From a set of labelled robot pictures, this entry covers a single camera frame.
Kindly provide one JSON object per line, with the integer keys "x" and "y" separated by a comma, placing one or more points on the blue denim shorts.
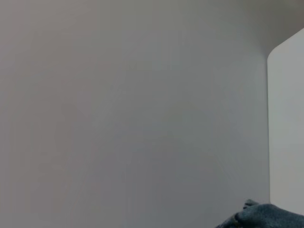
{"x": 266, "y": 217}

